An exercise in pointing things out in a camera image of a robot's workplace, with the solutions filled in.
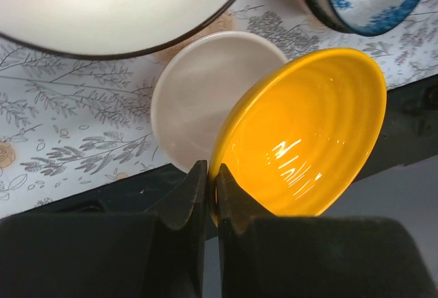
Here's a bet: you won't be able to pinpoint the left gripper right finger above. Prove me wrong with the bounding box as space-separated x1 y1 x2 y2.
216 165 430 297

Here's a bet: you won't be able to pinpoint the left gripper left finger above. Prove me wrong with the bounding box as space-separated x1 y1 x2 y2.
1 161 207 297

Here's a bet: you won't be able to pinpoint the yellow orange bowl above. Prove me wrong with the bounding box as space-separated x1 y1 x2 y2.
207 48 387 221

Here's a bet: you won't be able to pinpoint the teal bowl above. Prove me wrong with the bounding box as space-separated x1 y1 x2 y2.
1 0 235 58

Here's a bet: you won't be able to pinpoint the floral table mat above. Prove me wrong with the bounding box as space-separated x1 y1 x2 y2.
1 0 437 217

